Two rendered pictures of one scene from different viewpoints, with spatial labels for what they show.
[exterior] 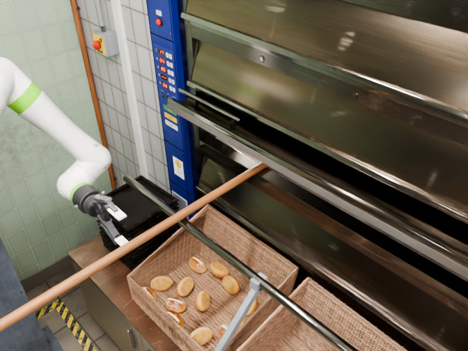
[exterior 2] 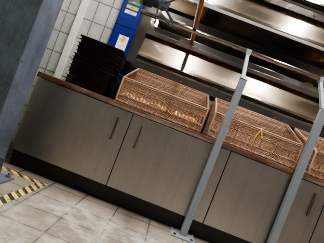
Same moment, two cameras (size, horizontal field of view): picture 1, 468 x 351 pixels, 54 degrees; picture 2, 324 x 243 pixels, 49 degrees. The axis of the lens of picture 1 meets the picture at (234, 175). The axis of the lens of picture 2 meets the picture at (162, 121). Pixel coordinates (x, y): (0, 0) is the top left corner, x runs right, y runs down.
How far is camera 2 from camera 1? 2.43 m
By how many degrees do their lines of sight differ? 55
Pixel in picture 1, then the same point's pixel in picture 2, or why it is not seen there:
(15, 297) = (34, 68)
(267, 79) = not seen: outside the picture
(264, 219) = (191, 68)
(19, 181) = not seen: outside the picture
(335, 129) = (252, 11)
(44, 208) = not seen: outside the picture
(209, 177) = (147, 48)
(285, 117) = (226, 6)
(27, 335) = (13, 117)
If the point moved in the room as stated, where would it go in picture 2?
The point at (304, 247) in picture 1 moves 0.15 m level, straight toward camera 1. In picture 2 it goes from (217, 79) to (231, 81)
